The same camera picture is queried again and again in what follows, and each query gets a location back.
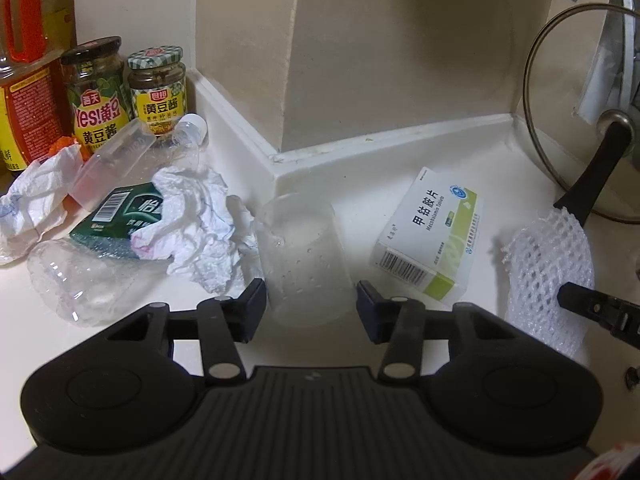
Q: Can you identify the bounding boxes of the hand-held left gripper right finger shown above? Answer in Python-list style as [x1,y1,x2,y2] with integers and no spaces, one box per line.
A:
[356,281,523,386]

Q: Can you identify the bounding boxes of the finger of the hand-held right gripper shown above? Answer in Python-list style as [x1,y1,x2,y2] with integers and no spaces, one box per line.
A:
[557,282,640,347]

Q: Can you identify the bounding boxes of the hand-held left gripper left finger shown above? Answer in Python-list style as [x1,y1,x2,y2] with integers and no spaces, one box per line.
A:
[102,278,267,387]

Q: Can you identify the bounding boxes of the white foam net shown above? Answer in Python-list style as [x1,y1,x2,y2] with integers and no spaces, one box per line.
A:
[499,207,596,311]

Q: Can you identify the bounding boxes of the clear plastic cup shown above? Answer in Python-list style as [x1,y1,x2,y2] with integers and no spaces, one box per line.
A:
[254,192,351,329]

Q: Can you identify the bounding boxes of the white tissue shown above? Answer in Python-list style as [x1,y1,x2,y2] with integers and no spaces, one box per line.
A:
[129,164,259,294]

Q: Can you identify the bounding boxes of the white paper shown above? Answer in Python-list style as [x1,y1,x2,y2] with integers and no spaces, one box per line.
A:
[0,142,84,266]

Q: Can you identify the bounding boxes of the white green medicine box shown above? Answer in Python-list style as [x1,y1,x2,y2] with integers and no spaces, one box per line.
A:
[369,165,484,304]

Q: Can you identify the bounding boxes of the crushed clear plastic bottle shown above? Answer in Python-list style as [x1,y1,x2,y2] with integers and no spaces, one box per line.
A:
[27,182,177,329]

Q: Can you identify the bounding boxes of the clear bottle white cap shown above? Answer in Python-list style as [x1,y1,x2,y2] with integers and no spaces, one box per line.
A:
[69,113,209,211]

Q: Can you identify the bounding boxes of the small glass sauce jar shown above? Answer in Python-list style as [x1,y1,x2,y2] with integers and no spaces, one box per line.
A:
[124,45,189,139]

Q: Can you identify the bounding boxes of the large glass sauce jar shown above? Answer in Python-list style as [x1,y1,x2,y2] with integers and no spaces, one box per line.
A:
[59,35,126,156]

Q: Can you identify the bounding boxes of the glass pot lid black handle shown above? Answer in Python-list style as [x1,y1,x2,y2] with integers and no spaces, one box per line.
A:
[522,2,640,225]

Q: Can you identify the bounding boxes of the yellow oil bottle orange handle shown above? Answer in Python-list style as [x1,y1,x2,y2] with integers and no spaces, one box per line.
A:
[0,0,77,172]

